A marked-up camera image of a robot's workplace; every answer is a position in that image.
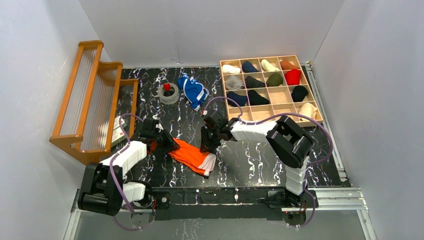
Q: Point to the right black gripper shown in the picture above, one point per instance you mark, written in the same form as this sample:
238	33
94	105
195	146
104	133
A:
207	137

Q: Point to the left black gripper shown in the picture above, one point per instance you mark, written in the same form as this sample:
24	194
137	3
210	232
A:
166	141

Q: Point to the orange underwear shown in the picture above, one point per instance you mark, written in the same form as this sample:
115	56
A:
202	163

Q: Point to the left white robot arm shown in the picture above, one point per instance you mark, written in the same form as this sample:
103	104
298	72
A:
103	189

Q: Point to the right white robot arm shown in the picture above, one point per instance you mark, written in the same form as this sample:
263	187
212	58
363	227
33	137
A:
289	141

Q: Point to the clear tape roll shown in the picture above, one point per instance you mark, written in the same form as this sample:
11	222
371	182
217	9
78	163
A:
168	97

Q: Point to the blue underwear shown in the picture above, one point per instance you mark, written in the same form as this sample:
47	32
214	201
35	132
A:
193	90

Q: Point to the white box red label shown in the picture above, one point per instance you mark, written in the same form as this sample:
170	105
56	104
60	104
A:
119	122

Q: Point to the small red cap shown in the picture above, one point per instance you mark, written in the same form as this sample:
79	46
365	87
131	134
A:
167	87

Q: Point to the black rolled cloth middle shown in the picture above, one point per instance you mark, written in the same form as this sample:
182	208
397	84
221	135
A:
255	99

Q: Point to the black rolled cloth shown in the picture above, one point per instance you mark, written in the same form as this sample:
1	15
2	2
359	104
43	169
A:
255	99
299	93

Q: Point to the grey rolled cloth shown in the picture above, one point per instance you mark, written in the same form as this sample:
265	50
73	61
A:
234	83

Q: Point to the dark patterned rolled cloth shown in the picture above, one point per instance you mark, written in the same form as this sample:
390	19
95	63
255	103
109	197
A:
253	83

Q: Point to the wooden compartment organizer box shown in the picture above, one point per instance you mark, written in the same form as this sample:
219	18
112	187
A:
280	100

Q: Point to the white rolled cloth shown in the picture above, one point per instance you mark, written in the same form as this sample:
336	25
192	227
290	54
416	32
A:
228	69

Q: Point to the wooden acrylic tiered rack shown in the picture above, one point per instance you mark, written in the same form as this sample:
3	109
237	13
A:
85	121

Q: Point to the navy rolled cloth top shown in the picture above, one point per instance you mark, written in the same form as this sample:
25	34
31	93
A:
248	67

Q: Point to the olive rolled cloth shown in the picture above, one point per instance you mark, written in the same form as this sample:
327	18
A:
274	80

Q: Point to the cream rolled cloth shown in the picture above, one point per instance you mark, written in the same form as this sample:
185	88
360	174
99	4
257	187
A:
268	67

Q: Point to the black rolled cloth right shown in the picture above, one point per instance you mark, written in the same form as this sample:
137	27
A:
299	93

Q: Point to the beige rolled cloth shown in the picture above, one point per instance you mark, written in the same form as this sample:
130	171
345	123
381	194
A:
308	110

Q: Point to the red rolled cloth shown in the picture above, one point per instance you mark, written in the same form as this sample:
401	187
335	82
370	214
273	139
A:
293	77

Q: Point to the rust orange rolled cloth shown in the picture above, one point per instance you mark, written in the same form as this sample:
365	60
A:
286	65

